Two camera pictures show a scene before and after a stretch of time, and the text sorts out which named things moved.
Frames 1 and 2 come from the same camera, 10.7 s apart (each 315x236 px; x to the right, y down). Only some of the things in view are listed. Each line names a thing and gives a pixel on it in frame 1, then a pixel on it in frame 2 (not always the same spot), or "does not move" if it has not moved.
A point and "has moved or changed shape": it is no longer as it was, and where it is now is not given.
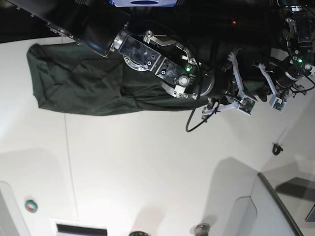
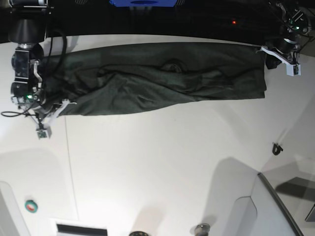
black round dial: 138,233 does not move
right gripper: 282,79 → 286,49
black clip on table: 276,149 does not move
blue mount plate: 143,3 does not move
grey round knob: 202,229 does not move
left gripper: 234,95 → 47,113
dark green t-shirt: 69,82 has moved or changed shape
